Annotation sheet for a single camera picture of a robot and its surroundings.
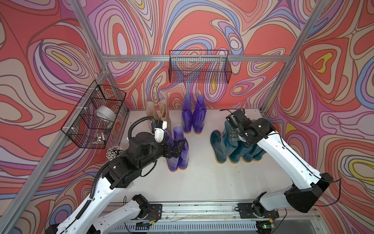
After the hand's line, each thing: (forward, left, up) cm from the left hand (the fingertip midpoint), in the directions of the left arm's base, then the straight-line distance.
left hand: (179, 140), depth 61 cm
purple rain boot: (+2, -1, -22) cm, 22 cm away
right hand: (+8, -31, -9) cm, 33 cm away
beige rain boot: (+33, +21, -13) cm, 41 cm away
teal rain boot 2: (+6, -39, -27) cm, 48 cm away
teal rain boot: (+4, -32, -14) cm, 35 cm away
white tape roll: (+19, +40, -2) cm, 44 cm away
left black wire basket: (+18, +50, -8) cm, 54 cm away
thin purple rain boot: (+26, -3, -12) cm, 29 cm away
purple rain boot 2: (+27, -11, -13) cm, 32 cm away
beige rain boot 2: (+29, +12, -8) cm, 32 cm away
